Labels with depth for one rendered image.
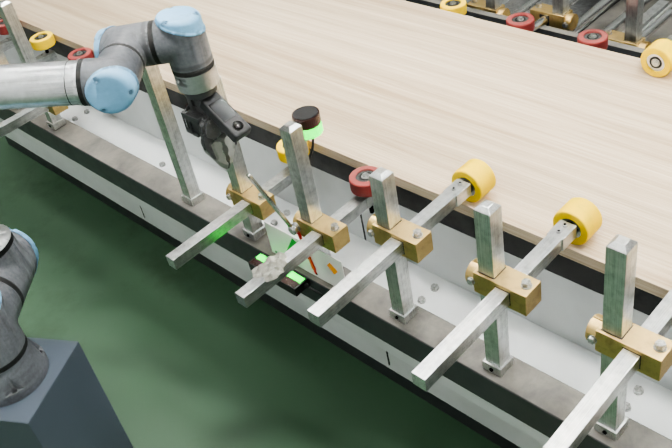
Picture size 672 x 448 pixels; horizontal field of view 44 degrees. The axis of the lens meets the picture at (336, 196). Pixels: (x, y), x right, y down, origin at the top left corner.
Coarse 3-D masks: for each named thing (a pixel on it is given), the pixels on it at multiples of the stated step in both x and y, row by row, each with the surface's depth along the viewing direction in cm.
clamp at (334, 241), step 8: (296, 216) 193; (328, 216) 190; (304, 224) 190; (312, 224) 189; (320, 224) 189; (328, 224) 188; (344, 224) 187; (304, 232) 192; (320, 232) 187; (328, 232) 186; (336, 232) 186; (344, 232) 187; (328, 240) 186; (336, 240) 186; (344, 240) 188; (328, 248) 189; (336, 248) 187
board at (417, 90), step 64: (0, 0) 320; (64, 0) 310; (128, 0) 300; (192, 0) 291; (256, 0) 282; (320, 0) 274; (384, 0) 266; (256, 64) 246; (320, 64) 240; (384, 64) 234; (448, 64) 228; (512, 64) 223; (576, 64) 218; (640, 64) 213; (384, 128) 209; (448, 128) 205; (512, 128) 200; (576, 128) 196; (640, 128) 192; (512, 192) 182; (576, 192) 178; (640, 192) 175; (576, 256) 165; (640, 256) 161
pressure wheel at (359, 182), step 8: (360, 168) 197; (368, 168) 196; (376, 168) 196; (352, 176) 195; (360, 176) 195; (368, 176) 194; (352, 184) 193; (360, 184) 192; (368, 184) 191; (352, 192) 195; (360, 192) 192; (368, 192) 192
